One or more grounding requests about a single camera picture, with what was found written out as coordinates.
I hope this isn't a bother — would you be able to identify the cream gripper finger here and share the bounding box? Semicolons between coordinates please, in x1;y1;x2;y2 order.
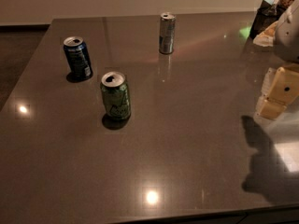
256;66;299;120
262;68;277;95

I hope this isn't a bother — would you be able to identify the green soda can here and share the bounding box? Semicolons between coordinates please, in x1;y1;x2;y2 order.
100;71;131;120

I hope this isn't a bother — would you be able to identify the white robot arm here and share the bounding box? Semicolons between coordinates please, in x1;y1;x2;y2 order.
256;0;299;119

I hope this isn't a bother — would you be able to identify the tall silver can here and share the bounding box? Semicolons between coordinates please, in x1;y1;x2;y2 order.
159;12;176;54

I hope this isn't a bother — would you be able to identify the blue soda can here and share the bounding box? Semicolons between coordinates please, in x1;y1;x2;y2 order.
64;36;93;80

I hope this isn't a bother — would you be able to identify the black bag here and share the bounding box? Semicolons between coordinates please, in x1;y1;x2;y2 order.
249;0;285;39

